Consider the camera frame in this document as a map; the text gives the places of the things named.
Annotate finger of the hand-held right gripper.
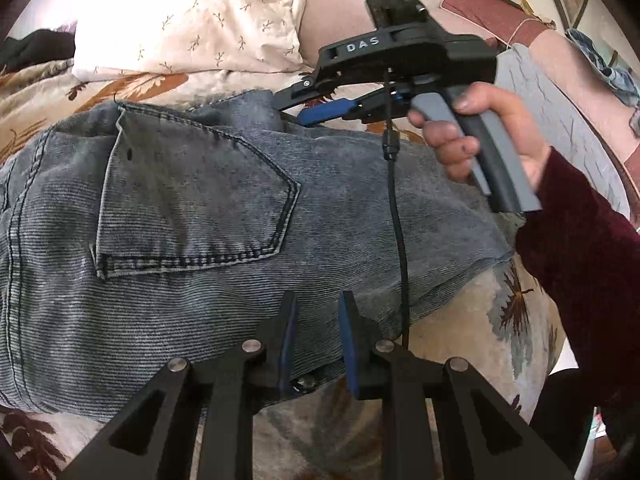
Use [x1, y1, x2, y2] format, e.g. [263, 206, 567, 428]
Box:
[297, 99, 361, 127]
[272, 77, 327, 112]

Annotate black cable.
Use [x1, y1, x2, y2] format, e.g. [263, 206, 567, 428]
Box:
[381, 67, 414, 348]

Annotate black cloth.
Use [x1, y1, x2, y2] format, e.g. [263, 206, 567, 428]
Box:
[0, 29, 77, 72]

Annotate grey denim pants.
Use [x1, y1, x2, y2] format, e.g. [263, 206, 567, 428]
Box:
[0, 87, 516, 423]

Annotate pink bolster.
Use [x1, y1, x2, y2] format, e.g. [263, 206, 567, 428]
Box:
[299, 0, 382, 68]

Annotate white sprig-print pillow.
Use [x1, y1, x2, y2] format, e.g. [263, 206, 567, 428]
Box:
[72, 0, 307, 83]

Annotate person's right hand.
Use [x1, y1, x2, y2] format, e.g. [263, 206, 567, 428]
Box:
[407, 82, 551, 189]

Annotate leaf-print blanket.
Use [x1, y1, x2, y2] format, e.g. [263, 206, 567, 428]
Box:
[0, 57, 573, 480]

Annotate person's right forearm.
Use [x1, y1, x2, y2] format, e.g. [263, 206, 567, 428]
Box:
[515, 146, 640, 461]

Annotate light blue quilted cushion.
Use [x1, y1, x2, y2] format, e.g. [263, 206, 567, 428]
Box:
[492, 42, 631, 217]

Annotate pink and maroon headboard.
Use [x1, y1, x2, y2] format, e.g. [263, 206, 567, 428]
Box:
[440, 0, 640, 171]

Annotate blue patterned cloth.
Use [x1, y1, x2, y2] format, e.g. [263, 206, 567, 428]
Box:
[567, 27, 640, 111]

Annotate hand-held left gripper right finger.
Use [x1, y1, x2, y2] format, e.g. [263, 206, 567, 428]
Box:
[337, 290, 576, 480]

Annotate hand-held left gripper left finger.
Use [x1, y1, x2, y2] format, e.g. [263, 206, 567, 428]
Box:
[60, 290, 301, 480]

